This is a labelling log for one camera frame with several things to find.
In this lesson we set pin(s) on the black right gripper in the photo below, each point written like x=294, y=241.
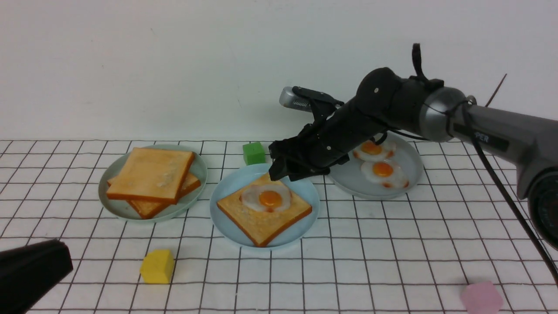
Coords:
x=324, y=143

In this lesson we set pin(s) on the fried egg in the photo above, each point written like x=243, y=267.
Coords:
x=372, y=152
x=386, y=173
x=270, y=198

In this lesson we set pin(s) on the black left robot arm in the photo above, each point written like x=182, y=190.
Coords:
x=30, y=272

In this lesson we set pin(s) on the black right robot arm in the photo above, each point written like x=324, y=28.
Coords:
x=424, y=107

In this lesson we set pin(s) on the grey egg plate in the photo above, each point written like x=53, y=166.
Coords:
x=349, y=178

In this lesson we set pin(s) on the green foam cube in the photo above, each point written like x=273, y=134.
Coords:
x=254, y=153

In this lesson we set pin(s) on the light blue centre plate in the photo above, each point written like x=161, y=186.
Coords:
x=242, y=177

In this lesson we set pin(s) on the white grid tablecloth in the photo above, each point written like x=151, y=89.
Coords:
x=412, y=254

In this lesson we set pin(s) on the yellow foam cube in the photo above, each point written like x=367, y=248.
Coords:
x=157, y=267

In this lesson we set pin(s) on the green toast plate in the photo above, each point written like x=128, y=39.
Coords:
x=121, y=208

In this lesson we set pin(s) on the pink foam cube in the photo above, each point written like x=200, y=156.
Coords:
x=482, y=298

